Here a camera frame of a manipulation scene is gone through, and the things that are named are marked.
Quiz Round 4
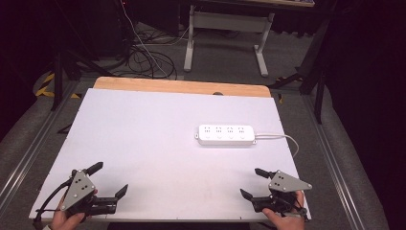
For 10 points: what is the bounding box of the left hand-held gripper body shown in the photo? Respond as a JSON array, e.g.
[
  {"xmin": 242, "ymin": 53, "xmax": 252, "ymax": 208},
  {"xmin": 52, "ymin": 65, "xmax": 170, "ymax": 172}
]
[{"xmin": 59, "ymin": 169, "xmax": 119, "ymax": 217}]

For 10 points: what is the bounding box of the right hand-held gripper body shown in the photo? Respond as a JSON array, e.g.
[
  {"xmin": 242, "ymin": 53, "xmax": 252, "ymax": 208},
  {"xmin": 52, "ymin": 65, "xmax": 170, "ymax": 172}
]
[{"xmin": 250, "ymin": 170, "xmax": 314, "ymax": 215}]

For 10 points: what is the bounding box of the person's left hand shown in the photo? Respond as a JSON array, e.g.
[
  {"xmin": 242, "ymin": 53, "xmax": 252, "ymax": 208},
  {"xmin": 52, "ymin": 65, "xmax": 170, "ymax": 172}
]
[{"xmin": 48, "ymin": 189, "xmax": 99, "ymax": 230}]

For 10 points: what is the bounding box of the person's right hand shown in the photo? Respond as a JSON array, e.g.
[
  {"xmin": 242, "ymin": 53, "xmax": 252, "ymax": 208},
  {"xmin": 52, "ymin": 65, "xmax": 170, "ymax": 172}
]
[{"xmin": 261, "ymin": 190, "xmax": 306, "ymax": 230}]

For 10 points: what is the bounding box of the white power strip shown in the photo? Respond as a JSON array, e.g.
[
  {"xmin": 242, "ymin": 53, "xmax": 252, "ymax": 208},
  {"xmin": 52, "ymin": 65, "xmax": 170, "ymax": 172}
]
[{"xmin": 194, "ymin": 124, "xmax": 258, "ymax": 147}]

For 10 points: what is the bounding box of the white board sheet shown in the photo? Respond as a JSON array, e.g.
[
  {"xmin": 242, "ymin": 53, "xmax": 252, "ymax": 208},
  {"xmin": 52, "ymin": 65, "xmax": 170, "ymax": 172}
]
[{"xmin": 28, "ymin": 88, "xmax": 312, "ymax": 223}]

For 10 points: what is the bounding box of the yellow black floor tape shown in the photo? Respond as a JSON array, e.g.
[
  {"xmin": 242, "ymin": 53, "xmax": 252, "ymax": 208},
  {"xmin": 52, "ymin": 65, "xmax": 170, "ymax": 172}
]
[{"xmin": 34, "ymin": 72, "xmax": 81, "ymax": 100}]

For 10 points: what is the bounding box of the black metal stand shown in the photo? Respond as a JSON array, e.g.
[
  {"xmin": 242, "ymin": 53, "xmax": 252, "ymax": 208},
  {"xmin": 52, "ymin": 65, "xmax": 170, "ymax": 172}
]
[
  {"xmin": 51, "ymin": 0, "xmax": 113, "ymax": 112},
  {"xmin": 268, "ymin": 12, "xmax": 334, "ymax": 125}
]

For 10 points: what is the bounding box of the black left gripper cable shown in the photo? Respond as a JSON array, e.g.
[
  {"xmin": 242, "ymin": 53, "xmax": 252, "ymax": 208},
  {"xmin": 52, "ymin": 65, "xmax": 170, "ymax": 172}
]
[{"xmin": 33, "ymin": 178, "xmax": 75, "ymax": 230}]

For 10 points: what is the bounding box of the white power strip cable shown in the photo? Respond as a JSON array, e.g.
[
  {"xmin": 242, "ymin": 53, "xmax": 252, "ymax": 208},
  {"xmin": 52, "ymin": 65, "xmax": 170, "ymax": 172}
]
[{"xmin": 254, "ymin": 133, "xmax": 301, "ymax": 158}]

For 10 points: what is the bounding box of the aluminium floor rail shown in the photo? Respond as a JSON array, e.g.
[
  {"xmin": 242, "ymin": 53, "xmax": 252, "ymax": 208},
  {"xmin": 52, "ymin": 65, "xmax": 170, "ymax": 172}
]
[
  {"xmin": 0, "ymin": 80, "xmax": 81, "ymax": 207},
  {"xmin": 302, "ymin": 95, "xmax": 366, "ymax": 230}
]

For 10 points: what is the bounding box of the black floor cable bundle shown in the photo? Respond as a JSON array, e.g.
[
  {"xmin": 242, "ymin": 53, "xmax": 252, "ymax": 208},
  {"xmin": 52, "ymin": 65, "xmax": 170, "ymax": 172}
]
[{"xmin": 125, "ymin": 27, "xmax": 178, "ymax": 80}]

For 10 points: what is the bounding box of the thin white floor cable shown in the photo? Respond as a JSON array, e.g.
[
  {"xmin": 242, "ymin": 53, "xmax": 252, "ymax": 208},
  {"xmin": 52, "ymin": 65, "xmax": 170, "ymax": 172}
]
[{"xmin": 121, "ymin": 0, "xmax": 169, "ymax": 77}]

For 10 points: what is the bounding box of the white metal desk frame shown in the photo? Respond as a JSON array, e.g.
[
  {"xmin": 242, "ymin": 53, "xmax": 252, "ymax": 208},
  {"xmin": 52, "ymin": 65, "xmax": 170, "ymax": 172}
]
[{"xmin": 183, "ymin": 0, "xmax": 316, "ymax": 78}]

